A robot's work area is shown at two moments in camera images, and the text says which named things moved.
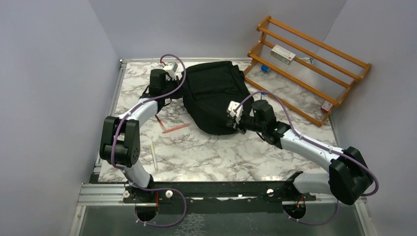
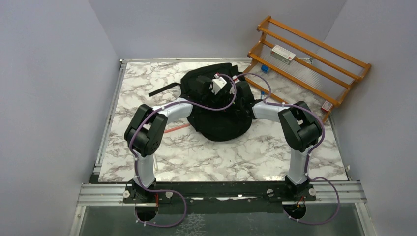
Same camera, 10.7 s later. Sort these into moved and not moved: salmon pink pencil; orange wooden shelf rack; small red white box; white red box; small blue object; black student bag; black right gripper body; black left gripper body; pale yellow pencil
Moved: black student bag; black right gripper body; black left gripper body
Not moved: orange wooden shelf rack; white red box; small red white box; pale yellow pencil; salmon pink pencil; small blue object
